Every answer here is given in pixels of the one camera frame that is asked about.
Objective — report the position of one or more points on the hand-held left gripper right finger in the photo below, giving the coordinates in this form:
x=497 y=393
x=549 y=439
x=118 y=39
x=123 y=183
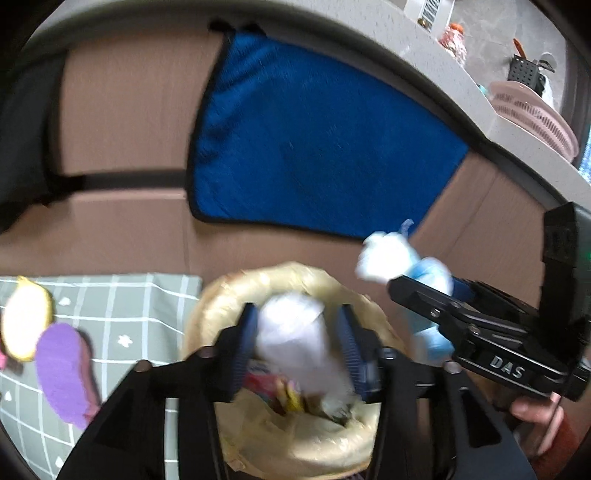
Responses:
x=353 y=353

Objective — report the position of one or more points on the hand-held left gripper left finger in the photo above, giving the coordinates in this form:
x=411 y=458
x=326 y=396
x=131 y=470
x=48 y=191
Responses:
x=242 y=350

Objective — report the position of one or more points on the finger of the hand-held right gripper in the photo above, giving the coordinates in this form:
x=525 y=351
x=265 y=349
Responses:
x=464 y=287
x=420 y=295

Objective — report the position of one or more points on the white paper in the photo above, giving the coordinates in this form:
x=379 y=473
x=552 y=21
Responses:
x=295 y=337

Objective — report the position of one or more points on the white and blue wrapper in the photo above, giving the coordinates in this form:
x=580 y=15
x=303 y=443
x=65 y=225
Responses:
x=383 y=254

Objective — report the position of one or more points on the trash bin with yellow liner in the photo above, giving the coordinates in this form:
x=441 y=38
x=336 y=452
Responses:
x=295 y=443

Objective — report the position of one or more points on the yellow and white packet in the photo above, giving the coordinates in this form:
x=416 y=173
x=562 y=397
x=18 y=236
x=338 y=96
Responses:
x=25 y=318

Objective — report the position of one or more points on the person's right hand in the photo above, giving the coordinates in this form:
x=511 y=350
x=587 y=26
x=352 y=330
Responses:
x=535 y=413

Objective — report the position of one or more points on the green checked tablecloth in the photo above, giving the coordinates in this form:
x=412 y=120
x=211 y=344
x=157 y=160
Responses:
x=138 y=314

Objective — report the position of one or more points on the purple sponge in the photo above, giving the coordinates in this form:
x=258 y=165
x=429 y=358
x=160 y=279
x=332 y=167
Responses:
x=64 y=374

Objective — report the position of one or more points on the pink plastic basket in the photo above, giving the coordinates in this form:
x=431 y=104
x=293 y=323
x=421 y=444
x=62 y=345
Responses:
x=531 y=115

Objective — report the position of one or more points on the blue towel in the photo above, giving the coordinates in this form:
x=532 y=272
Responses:
x=323 y=138

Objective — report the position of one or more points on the white plastic bag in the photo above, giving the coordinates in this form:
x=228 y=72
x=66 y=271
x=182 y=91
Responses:
x=548 y=90

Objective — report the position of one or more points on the black utensil holder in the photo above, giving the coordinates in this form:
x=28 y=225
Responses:
x=524 y=71

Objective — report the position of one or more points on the orange-capped plastic bottle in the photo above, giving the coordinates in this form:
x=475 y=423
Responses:
x=453 y=41

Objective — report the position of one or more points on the wooden kitchen cabinet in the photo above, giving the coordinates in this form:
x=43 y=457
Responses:
x=129 y=115

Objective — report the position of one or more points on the white vented column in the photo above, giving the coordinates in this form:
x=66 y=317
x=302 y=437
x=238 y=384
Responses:
x=427 y=9

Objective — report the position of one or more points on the black cloth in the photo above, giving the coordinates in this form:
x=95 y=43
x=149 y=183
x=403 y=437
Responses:
x=27 y=138

